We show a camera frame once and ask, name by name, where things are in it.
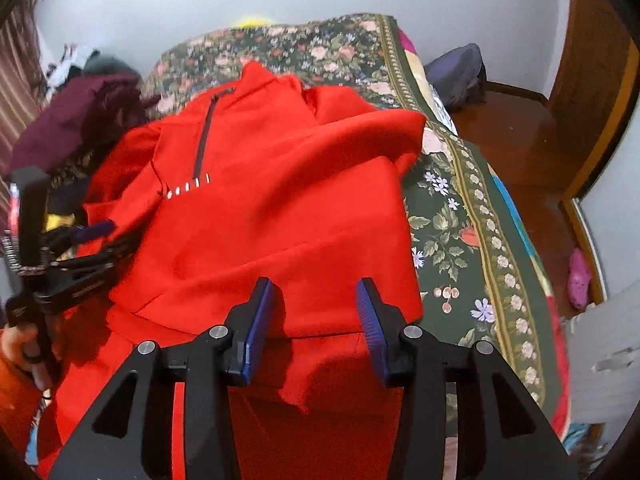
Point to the yellow pillow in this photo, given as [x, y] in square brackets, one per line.
[252, 22]

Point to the yellow blanket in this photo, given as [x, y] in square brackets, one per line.
[55, 221]

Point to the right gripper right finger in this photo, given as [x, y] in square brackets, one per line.
[381, 325]

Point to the maroon folded garment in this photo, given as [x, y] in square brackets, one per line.
[89, 113]

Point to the purple grey bag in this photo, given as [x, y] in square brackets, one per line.
[459, 77]

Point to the clutter pile of clothes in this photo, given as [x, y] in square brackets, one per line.
[79, 61]

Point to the brown wooden door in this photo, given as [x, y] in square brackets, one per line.
[594, 90]

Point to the pink croc shoe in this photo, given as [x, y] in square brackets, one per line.
[578, 281]

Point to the striped brown curtain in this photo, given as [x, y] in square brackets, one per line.
[21, 76]

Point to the green floral bed cover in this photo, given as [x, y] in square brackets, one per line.
[479, 275]

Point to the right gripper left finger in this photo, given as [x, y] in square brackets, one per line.
[248, 324]

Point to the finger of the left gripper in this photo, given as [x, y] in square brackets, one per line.
[110, 254]
[63, 238]

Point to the red zip jacket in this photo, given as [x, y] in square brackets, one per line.
[262, 176]

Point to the left hand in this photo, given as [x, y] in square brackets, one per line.
[19, 345]

